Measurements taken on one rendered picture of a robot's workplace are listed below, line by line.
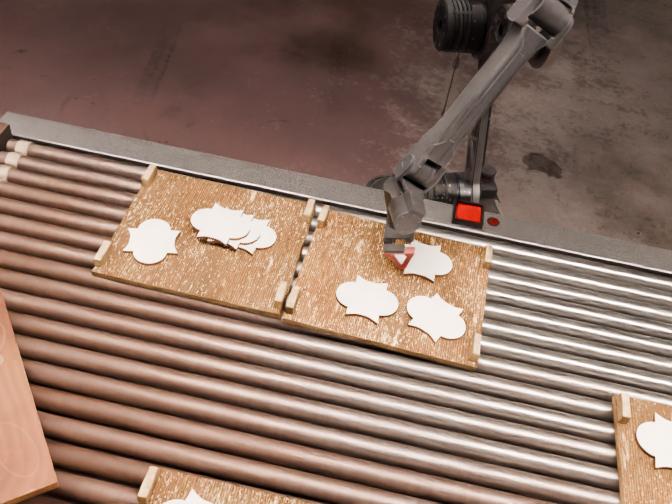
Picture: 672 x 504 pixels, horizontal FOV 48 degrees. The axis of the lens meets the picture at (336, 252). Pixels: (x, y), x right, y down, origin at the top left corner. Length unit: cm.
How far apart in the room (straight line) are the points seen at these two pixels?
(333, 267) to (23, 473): 76
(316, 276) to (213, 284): 22
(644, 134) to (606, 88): 40
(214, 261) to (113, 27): 274
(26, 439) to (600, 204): 281
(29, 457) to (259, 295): 57
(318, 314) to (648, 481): 70
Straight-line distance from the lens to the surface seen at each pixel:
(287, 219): 176
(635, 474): 155
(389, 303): 160
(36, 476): 129
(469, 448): 148
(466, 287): 169
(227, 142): 346
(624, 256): 195
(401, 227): 152
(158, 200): 180
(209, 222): 170
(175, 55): 403
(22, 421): 134
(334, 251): 170
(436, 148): 151
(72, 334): 158
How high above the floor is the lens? 216
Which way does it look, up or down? 46 degrees down
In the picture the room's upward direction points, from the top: 9 degrees clockwise
